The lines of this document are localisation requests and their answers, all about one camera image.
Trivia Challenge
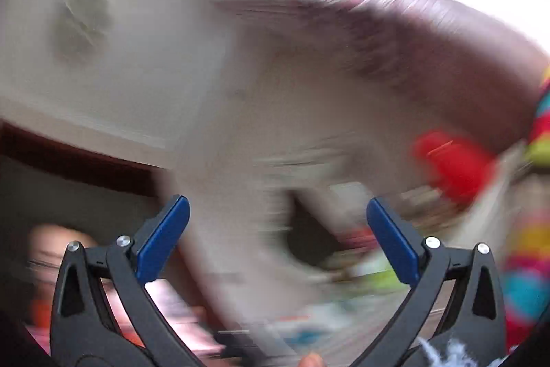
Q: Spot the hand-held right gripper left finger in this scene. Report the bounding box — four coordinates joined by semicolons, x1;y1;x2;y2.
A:
49;195;202;367

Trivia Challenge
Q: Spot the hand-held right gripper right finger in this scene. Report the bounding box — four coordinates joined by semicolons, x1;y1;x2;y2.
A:
350;197;508;367

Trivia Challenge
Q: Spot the person's right hand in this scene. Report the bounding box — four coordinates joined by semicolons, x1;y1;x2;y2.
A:
298;352;325;367

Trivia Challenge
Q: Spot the red thermos jug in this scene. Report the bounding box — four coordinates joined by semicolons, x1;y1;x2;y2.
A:
412;130;495;204

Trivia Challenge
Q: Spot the light blue fuzzy cloth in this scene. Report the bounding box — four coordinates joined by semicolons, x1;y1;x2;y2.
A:
415;335;486;367

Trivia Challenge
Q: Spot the colourful striped blanket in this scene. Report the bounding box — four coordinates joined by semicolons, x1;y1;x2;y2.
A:
503;66;550;350

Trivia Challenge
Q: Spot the mauve patterned curtain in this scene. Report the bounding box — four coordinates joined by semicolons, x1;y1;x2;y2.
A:
215;0;550;153

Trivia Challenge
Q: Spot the ceiling lamp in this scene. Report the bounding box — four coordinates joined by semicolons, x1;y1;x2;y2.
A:
52;0;114;62

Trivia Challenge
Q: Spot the dark wooden door frame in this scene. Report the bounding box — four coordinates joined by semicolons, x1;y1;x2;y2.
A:
0;122;160;196

